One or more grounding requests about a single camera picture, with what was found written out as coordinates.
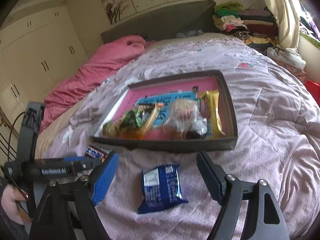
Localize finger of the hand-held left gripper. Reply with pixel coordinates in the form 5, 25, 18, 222
62, 156, 87, 164
71, 159, 103, 173

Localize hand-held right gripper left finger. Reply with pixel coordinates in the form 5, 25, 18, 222
29, 151, 120, 240

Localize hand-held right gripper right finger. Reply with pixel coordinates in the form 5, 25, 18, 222
196, 151, 290, 240

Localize black chocolate bar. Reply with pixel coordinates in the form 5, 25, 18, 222
84, 145, 112, 160

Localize small clear cake packet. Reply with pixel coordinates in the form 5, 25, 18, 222
102, 121, 122, 137

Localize small dark candy packet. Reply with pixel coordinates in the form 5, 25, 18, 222
185, 129, 202, 140

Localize dark cardboard box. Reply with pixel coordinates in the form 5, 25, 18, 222
90, 70, 238, 153

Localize blue snack packet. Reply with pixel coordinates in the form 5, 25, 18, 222
137, 164, 188, 215

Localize green snack packet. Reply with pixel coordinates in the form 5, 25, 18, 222
122, 106, 150, 128

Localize yellow wafer bar packet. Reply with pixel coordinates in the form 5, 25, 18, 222
199, 90, 225, 138

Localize clear pastry packet green label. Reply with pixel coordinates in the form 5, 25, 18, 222
170, 99, 204, 135

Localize orange rice cracker packet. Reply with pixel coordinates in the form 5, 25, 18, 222
135, 103, 166, 140

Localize person's left hand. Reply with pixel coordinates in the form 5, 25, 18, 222
0, 184, 32, 227

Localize beige bed sheet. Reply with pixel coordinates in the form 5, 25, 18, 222
35, 100, 85, 159

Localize pink quilt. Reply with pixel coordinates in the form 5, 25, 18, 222
39, 35, 147, 133

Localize pink book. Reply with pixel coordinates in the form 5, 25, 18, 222
120, 76, 220, 140

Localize cream wardrobe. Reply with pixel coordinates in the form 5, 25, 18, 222
0, 5, 89, 140

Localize pink floral cloth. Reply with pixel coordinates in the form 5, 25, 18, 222
285, 64, 308, 85

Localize red plastic bag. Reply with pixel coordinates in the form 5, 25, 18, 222
305, 79, 320, 99

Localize dark patterned cloth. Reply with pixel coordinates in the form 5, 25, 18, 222
175, 29, 204, 38

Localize grey headboard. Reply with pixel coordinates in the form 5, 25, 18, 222
100, 0, 217, 44

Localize pile of folded clothes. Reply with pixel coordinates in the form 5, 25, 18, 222
212, 0, 279, 47

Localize green windowsill cloth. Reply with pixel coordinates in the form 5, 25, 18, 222
300, 31, 320, 42

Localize cream curtain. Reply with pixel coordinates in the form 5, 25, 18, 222
257, 0, 300, 53

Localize clothes on windowsill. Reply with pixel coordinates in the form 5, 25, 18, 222
299, 15, 320, 34

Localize black cable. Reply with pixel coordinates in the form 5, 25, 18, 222
7, 111, 27, 160

